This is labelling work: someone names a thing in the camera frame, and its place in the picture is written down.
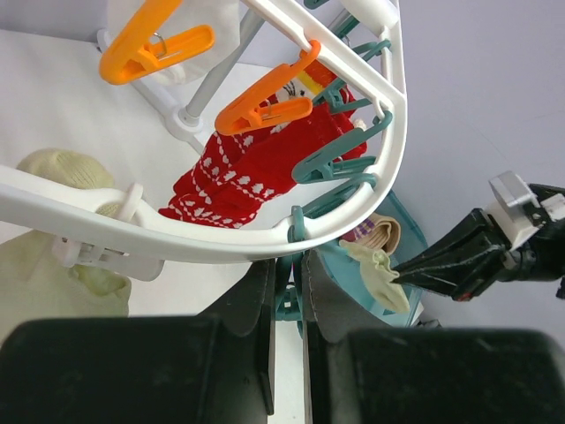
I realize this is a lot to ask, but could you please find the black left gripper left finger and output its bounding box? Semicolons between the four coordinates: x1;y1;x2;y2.
1;260;275;423

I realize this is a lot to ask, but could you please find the red patterned sock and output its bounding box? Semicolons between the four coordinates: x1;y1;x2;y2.
159;103;366;229

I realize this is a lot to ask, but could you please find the white metal drying rack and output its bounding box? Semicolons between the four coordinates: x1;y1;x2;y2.
94;8;270;155

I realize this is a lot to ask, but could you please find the cream sock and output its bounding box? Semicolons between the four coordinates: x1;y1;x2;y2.
339;240;410;314
1;148;132;339

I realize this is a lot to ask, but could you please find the white round clip hanger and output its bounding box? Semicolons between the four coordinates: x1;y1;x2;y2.
0;0;408;326

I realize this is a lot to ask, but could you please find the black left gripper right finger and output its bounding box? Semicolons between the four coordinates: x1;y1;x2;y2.
301;250;564;423

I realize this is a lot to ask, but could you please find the teal plastic basin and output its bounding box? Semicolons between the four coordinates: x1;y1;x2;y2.
318;191;427;327

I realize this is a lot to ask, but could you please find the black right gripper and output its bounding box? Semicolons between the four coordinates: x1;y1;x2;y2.
395;183;564;302

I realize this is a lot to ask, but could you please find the striped pink purple sock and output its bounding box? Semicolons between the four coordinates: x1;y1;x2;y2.
341;213;402;255

